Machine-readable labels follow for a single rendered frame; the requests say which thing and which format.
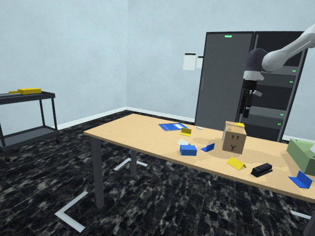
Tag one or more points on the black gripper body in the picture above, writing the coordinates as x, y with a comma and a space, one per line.
249, 85

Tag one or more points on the blue rectangular block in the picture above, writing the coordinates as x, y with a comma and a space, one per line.
188, 150

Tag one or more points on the blue notebook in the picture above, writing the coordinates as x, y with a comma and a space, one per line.
172, 126

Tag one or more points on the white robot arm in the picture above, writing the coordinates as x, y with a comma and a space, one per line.
260, 60

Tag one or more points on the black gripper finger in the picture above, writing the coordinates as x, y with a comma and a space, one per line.
243, 102
248, 103

